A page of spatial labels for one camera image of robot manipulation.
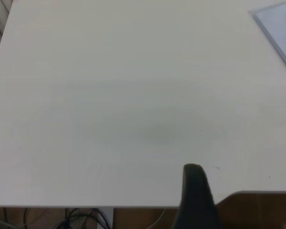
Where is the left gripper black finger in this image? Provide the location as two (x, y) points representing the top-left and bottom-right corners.
(173, 163), (224, 229)

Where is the curved black cable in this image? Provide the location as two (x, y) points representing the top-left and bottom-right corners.
(71, 208), (110, 229)

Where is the clear zip bag green zipper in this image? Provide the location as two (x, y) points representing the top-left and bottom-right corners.
(249, 0), (286, 81)

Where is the white table leg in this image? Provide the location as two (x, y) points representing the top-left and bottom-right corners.
(98, 207), (114, 229)

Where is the pale grey sheet inside bag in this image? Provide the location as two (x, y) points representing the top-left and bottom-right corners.
(256, 2), (286, 72)

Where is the thick black cable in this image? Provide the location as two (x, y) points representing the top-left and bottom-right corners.
(64, 208), (73, 229)

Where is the thin dark cable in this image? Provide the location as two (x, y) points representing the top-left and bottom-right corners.
(23, 208), (31, 229)

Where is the light grey cable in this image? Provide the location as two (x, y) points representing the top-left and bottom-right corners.
(150, 208), (168, 229)

